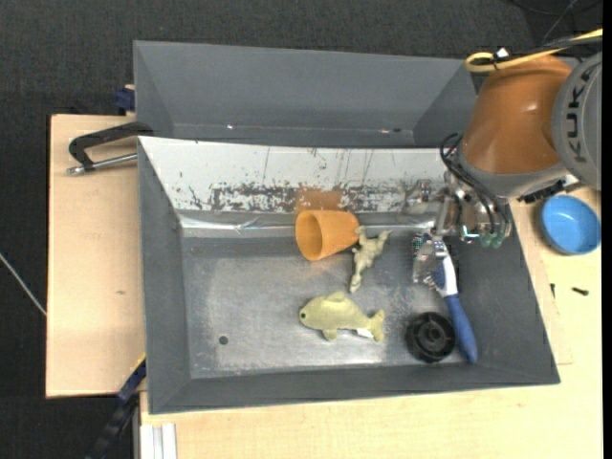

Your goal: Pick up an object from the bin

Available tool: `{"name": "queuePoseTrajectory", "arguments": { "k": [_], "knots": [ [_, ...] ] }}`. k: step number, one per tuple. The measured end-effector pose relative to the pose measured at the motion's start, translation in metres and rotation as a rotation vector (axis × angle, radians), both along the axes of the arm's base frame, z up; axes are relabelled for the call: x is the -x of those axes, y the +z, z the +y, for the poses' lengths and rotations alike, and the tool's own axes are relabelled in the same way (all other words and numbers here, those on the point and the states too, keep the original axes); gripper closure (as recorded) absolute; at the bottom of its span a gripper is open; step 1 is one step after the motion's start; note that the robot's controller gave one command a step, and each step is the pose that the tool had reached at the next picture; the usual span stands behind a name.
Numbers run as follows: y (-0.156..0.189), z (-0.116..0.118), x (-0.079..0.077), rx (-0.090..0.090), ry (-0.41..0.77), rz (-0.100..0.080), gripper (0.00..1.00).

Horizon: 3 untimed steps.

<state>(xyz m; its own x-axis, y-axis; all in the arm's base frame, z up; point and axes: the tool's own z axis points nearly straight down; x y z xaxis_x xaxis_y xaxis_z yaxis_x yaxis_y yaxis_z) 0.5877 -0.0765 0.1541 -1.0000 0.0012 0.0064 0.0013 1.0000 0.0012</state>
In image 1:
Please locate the pale cardboard board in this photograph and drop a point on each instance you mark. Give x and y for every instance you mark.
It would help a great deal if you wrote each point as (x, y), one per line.
(91, 256)

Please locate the orange plastic cup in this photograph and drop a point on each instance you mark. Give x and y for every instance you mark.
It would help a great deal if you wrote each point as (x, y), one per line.
(330, 234)

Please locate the blue bowl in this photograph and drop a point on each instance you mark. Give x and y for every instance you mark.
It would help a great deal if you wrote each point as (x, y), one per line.
(571, 225)

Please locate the blue and white toothbrush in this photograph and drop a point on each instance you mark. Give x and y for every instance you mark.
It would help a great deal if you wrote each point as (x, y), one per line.
(461, 321)

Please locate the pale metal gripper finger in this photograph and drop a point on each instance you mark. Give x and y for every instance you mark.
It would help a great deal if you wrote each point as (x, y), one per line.
(421, 263)
(439, 249)

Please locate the pale green toy animal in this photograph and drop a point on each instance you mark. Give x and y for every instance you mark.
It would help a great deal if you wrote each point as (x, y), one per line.
(364, 256)

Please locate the yellow-green plush fish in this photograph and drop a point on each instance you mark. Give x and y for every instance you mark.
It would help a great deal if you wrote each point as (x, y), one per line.
(334, 316)

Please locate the small black screw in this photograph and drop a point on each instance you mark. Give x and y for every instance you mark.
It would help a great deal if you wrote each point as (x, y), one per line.
(581, 291)

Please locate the grey metal bin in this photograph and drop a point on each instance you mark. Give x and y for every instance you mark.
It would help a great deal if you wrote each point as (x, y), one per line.
(268, 304)

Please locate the black round plastic wheel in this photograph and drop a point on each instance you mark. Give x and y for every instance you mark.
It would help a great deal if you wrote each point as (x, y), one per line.
(430, 336)

